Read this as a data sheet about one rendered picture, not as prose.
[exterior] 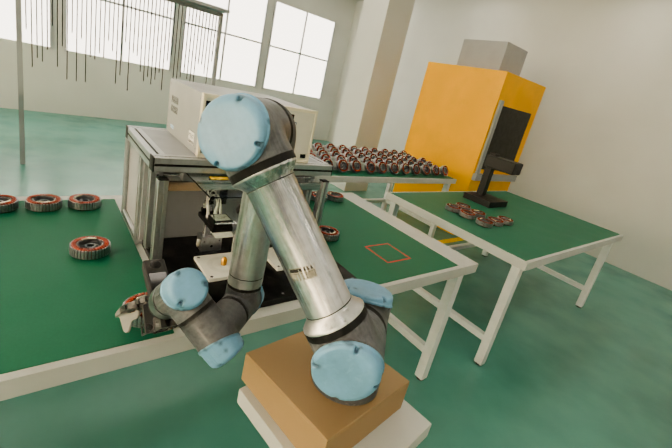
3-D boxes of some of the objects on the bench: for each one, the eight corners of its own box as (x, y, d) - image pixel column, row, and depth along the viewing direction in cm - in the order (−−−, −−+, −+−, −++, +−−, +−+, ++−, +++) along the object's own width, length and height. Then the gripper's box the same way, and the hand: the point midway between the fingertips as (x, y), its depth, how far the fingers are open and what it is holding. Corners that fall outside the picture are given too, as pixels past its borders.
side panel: (144, 243, 133) (150, 157, 123) (134, 244, 131) (140, 156, 121) (129, 213, 153) (134, 137, 143) (121, 213, 151) (125, 136, 142)
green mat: (174, 333, 95) (174, 332, 95) (-248, 433, 56) (-248, 432, 56) (114, 199, 162) (114, 198, 162) (-96, 203, 124) (-96, 202, 124)
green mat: (458, 265, 176) (458, 265, 176) (366, 287, 138) (366, 287, 138) (339, 195, 244) (340, 195, 244) (255, 196, 205) (255, 196, 205)
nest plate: (253, 275, 124) (253, 272, 124) (208, 282, 115) (209, 279, 115) (235, 254, 135) (235, 251, 135) (193, 259, 126) (194, 256, 125)
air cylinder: (220, 249, 136) (222, 236, 135) (200, 252, 131) (202, 238, 130) (215, 243, 140) (217, 230, 138) (195, 245, 135) (197, 231, 133)
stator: (113, 258, 120) (114, 247, 119) (71, 263, 112) (71, 252, 111) (106, 242, 127) (107, 233, 126) (66, 246, 120) (66, 236, 119)
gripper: (119, 337, 70) (106, 347, 85) (215, 315, 81) (188, 327, 96) (115, 292, 72) (103, 309, 87) (208, 277, 84) (183, 294, 98)
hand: (147, 306), depth 92 cm, fingers closed on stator, 13 cm apart
